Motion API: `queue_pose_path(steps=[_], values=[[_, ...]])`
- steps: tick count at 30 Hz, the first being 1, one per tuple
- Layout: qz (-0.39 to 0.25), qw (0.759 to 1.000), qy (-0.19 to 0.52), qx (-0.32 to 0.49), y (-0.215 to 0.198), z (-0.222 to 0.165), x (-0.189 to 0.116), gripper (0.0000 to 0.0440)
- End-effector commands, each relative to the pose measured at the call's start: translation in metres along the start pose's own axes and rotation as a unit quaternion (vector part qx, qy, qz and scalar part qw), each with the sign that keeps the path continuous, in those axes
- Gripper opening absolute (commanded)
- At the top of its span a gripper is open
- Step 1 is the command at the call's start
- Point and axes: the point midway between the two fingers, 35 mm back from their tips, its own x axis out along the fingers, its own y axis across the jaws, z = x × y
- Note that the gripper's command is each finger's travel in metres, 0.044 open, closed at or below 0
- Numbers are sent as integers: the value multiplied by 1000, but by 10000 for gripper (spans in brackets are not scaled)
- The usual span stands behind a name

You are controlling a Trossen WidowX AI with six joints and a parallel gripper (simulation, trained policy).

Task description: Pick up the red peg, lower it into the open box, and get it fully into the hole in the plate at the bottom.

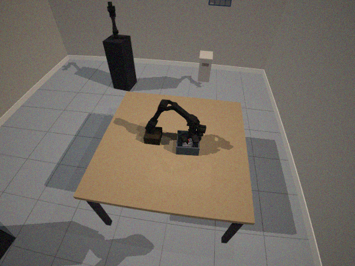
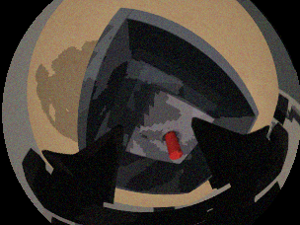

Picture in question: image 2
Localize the red peg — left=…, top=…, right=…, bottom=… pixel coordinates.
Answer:
left=165, top=132, right=183, bottom=160

